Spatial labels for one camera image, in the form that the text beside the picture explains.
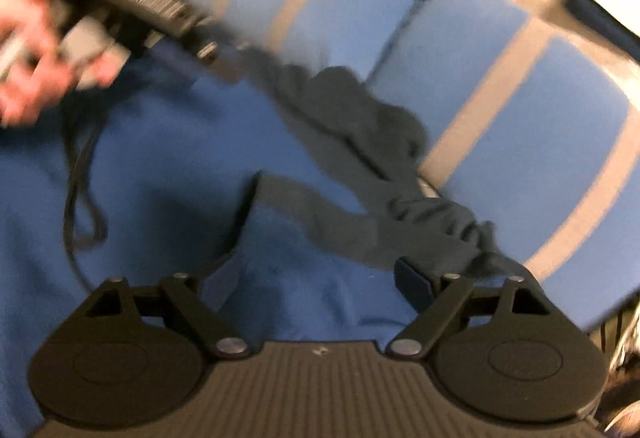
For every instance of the blue and navy fleece jacket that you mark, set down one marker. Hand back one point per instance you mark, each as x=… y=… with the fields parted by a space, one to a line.
x=291 y=195

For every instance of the right blue striped cushion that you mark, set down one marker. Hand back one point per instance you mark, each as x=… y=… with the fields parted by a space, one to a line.
x=531 y=135

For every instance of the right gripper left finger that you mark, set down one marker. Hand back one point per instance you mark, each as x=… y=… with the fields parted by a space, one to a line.
x=184 y=313

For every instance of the person's left hand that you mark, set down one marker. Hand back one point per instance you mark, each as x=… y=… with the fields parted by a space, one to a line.
x=42 y=78

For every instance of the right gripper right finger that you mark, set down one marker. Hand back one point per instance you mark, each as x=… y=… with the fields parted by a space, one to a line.
x=438 y=302

